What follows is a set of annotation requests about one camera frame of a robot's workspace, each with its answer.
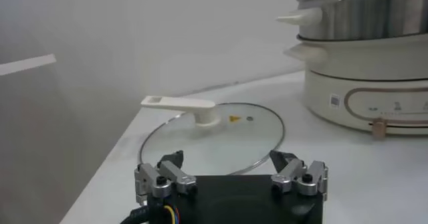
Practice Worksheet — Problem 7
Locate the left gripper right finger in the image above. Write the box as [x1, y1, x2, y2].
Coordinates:
[269, 150, 329, 203]

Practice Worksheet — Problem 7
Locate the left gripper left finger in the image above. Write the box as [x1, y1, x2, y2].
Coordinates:
[134, 150, 199, 206]

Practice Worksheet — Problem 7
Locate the stainless steel steamer basket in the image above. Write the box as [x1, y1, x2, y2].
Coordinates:
[276, 0, 428, 42]

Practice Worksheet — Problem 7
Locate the cream electric cooker base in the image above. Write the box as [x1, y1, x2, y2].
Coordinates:
[283, 33, 428, 141]

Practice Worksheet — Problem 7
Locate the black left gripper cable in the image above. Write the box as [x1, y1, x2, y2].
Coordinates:
[120, 205, 151, 224]

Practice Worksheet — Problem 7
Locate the glass lid with white handle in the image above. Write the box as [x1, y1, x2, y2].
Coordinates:
[138, 95, 286, 176]

